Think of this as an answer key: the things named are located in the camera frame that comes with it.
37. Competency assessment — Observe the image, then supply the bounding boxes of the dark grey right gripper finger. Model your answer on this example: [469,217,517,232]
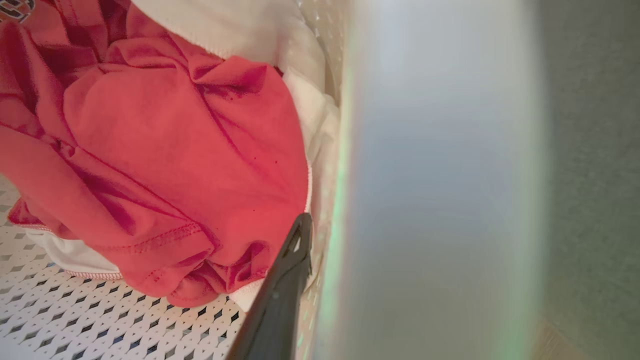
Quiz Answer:
[226,212,314,360]

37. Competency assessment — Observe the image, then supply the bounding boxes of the white perforated laundry basket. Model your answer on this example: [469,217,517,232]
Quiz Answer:
[0,0,548,360]

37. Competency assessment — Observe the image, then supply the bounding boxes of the red garment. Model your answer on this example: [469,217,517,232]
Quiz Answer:
[0,0,313,309]

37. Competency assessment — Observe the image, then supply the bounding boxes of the white garment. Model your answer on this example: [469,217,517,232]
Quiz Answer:
[22,0,342,313]

